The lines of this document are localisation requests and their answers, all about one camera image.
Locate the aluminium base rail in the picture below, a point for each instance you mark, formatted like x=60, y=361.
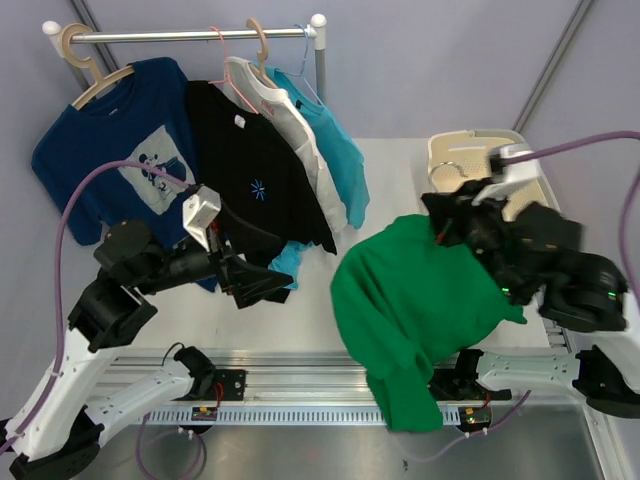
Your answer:
x=334, y=379

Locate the grey plastic hanger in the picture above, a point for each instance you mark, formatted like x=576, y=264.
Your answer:
x=445, y=173

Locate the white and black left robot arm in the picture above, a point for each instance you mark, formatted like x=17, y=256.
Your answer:
x=69, y=429

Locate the white t shirt red print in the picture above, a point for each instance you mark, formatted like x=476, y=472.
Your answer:
x=276, y=106

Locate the pink wire hanger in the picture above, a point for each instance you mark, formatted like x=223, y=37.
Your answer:
x=227, y=78

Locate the metal clothes rack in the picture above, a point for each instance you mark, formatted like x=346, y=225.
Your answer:
x=317, y=28

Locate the white slotted cable duct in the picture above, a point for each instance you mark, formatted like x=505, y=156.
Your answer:
x=267, y=416

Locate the black t shirt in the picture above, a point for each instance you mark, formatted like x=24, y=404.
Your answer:
x=257, y=174

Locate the navy blue printed t shirt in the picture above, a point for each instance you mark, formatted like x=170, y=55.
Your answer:
x=143, y=120

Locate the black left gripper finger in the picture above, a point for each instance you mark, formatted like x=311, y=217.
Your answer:
x=246, y=238
x=251, y=284

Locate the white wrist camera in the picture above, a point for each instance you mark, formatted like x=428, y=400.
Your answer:
x=510, y=169
x=199, y=211

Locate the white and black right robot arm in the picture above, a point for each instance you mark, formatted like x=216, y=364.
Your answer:
x=539, y=252

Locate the green t shirt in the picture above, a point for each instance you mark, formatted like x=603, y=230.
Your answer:
x=403, y=304

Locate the cream plastic laundry basket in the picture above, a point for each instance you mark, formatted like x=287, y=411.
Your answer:
x=469, y=148

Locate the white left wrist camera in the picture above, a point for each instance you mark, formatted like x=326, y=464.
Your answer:
x=199, y=211

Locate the light blue t shirt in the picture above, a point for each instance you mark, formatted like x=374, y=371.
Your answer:
x=345, y=160

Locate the light blue wire hanger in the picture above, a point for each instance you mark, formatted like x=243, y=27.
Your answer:
x=302, y=73

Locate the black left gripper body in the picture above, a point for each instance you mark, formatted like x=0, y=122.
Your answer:
x=220, y=259

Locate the wooden hanger with white shirt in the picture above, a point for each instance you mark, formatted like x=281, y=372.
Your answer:
x=259, y=70

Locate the wooden hanger with navy shirt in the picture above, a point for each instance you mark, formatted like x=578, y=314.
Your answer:
x=100, y=82

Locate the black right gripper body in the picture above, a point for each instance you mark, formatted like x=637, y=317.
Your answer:
x=484, y=228

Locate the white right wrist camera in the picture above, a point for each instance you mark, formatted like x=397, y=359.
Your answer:
x=510, y=169

